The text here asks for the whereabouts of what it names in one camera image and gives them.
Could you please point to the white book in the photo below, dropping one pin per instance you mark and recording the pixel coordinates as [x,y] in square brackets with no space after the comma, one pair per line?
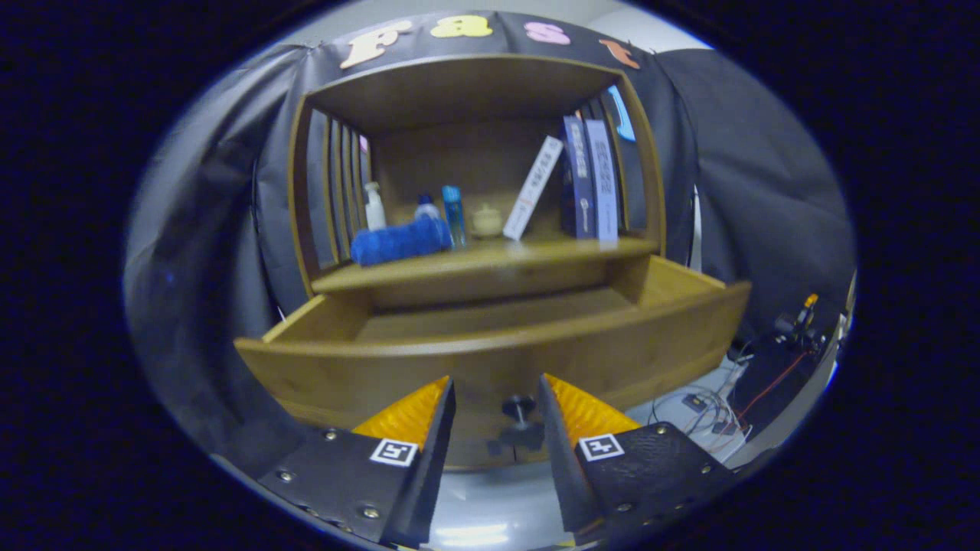
[532,187]

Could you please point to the black and orange device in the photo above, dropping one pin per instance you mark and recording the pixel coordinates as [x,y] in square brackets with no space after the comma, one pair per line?
[800,325]

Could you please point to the white pump bottle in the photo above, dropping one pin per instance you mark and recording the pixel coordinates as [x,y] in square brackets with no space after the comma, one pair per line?
[375,214]

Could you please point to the wooden countertop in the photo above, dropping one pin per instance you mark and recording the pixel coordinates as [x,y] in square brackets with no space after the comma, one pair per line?
[498,256]

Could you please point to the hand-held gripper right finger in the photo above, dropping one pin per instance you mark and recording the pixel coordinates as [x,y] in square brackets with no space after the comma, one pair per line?
[555,459]

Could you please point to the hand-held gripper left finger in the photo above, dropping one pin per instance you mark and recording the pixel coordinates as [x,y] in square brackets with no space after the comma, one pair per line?
[436,459]

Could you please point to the beige lidded teacup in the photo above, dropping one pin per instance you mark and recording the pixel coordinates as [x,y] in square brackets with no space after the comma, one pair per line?
[487,222]

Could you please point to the dark blue book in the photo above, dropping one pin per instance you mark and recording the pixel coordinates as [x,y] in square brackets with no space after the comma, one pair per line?
[578,176]

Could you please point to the clear blue bottle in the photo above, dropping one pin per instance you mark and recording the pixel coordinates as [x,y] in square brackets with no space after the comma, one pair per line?
[453,214]

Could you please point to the white bottle with blue cap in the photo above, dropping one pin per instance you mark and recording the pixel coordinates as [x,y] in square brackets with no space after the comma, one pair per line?
[426,208]

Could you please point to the wooden cabinet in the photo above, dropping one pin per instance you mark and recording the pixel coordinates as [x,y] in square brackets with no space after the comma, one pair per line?
[459,92]

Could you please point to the blue rolled towel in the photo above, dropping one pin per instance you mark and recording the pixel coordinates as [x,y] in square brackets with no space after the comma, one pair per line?
[398,241]

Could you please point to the light purple book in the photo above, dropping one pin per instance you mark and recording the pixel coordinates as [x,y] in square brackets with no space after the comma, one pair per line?
[602,180]

